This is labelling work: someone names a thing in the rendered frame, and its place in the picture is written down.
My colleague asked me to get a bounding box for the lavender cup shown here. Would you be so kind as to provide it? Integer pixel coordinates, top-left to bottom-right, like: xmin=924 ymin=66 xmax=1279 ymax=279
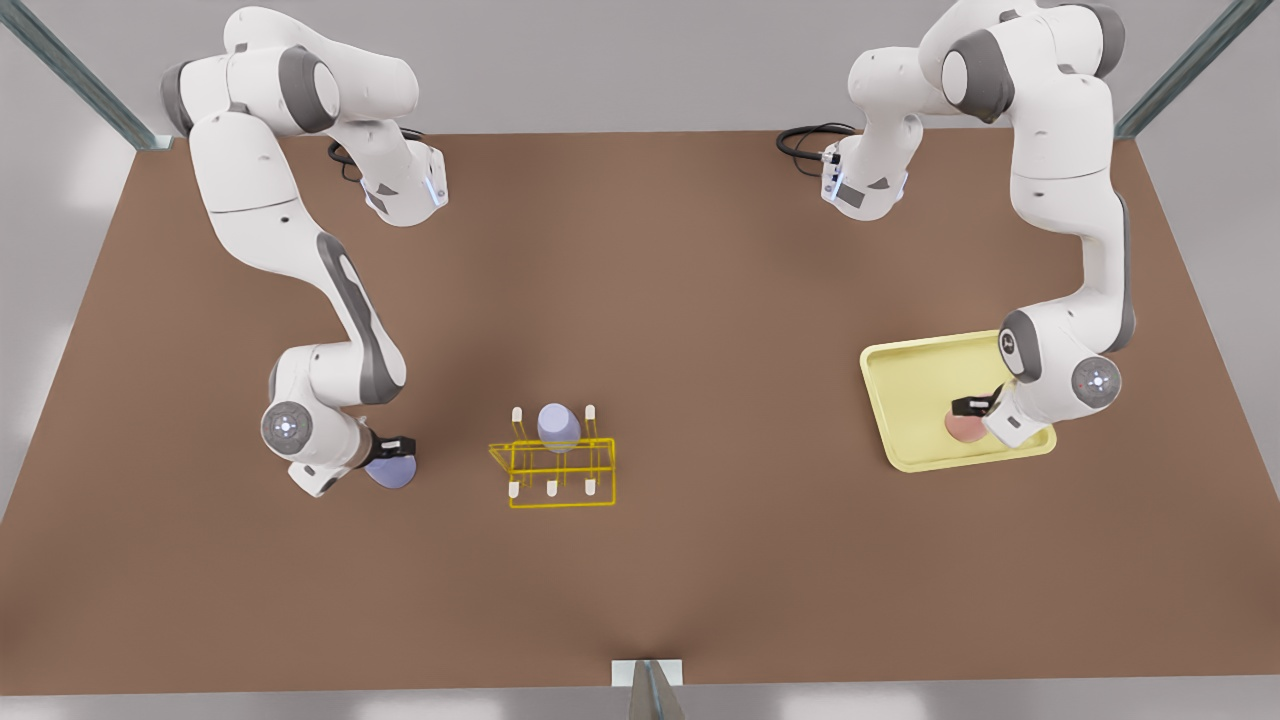
xmin=537 ymin=402 xmax=582 ymax=454
xmin=364 ymin=455 xmax=418 ymax=491

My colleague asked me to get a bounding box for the pale yellow tray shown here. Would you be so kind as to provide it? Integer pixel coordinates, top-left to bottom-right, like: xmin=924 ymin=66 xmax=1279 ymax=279
xmin=860 ymin=330 xmax=1058 ymax=473

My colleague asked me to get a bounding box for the yellow wire cup rack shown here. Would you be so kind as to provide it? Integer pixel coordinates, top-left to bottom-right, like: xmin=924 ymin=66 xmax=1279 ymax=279
xmin=488 ymin=404 xmax=618 ymax=510

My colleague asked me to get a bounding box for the black cable loop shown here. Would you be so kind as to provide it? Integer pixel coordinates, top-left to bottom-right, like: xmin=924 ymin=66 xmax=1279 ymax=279
xmin=327 ymin=128 xmax=425 ymax=183
xmin=776 ymin=122 xmax=859 ymax=179

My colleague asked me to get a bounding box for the silver frame post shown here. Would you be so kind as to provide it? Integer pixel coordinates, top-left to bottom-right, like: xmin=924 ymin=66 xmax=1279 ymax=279
xmin=611 ymin=659 xmax=685 ymax=720
xmin=0 ymin=0 xmax=173 ymax=152
xmin=1114 ymin=0 xmax=1276 ymax=141

